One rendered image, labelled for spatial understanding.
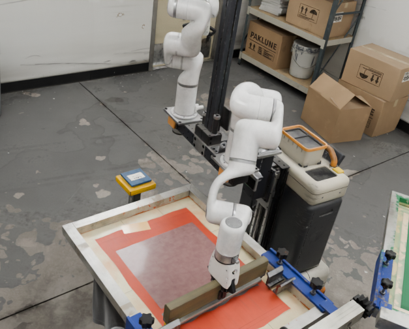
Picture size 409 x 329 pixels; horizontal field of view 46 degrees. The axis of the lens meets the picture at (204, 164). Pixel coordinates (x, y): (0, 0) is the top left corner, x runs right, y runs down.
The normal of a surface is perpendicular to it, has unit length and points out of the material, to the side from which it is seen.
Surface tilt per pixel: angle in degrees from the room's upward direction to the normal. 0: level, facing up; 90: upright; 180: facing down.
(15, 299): 0
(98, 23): 90
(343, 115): 90
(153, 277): 0
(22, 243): 0
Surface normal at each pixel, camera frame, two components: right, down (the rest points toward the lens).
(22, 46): 0.60, 0.50
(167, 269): 0.14, -0.83
